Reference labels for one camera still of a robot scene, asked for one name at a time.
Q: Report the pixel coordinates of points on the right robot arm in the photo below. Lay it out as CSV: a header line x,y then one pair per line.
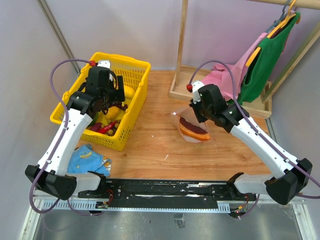
x,y
288,173

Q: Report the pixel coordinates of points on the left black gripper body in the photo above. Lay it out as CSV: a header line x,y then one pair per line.
x,y
110,94

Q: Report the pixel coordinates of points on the grey hanger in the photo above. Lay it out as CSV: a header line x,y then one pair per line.
x,y
288,3

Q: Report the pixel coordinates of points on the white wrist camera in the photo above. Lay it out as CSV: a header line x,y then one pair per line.
x,y
194,89
104,64

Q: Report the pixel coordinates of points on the yellow plastic basket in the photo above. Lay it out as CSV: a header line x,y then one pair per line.
x,y
135,75

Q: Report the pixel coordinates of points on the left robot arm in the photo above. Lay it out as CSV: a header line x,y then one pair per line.
x,y
49,175

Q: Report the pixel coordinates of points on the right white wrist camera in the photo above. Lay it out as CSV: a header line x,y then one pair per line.
x,y
194,89

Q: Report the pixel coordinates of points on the yellow mango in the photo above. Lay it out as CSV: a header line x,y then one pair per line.
x,y
129,92

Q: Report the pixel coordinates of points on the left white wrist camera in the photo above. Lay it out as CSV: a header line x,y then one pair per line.
x,y
104,64

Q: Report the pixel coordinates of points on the clear zip top bag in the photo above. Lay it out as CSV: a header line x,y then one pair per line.
x,y
188,114

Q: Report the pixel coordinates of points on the yellow pear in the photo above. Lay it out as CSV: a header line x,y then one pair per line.
x,y
112,113

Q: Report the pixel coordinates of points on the pink shirt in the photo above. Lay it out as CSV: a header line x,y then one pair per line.
x,y
220,76

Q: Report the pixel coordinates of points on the red chili pepper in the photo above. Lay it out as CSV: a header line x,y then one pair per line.
x,y
105,129

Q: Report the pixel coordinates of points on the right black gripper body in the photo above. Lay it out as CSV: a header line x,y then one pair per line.
x,y
203,113

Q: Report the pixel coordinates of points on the brown longan bunch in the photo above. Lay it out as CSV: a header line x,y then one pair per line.
x,y
114,129

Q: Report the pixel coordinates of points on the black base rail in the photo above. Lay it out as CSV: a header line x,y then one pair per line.
x,y
178,196

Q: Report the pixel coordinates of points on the blue patterned cloth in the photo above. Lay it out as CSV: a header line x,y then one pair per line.
x,y
84,160

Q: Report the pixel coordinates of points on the yellow hanger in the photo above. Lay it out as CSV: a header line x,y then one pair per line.
x,y
271,35

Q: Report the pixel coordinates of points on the green shirt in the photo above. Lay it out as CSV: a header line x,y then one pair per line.
x,y
260,70

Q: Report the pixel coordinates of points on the dark red grape bunch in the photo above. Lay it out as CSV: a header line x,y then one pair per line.
x,y
121,105

